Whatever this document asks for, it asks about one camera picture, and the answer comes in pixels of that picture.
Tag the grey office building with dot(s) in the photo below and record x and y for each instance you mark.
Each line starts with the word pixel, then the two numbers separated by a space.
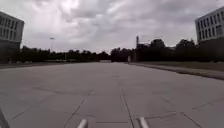
pixel 10 31
pixel 210 28

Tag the robot's own part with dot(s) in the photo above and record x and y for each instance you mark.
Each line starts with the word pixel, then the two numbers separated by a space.
pixel 82 124
pixel 143 122

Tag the grey concrete slab plaza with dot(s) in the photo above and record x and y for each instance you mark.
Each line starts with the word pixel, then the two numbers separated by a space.
pixel 106 90

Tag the row of dark trees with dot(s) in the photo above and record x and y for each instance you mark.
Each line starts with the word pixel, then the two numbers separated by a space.
pixel 156 51

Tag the dark tower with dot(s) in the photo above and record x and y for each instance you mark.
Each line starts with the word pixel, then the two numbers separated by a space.
pixel 137 41

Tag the tall lamp pole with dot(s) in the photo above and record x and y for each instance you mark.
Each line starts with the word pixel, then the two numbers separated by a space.
pixel 51 43

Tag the grass strip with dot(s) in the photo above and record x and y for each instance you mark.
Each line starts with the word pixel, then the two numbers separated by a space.
pixel 190 65

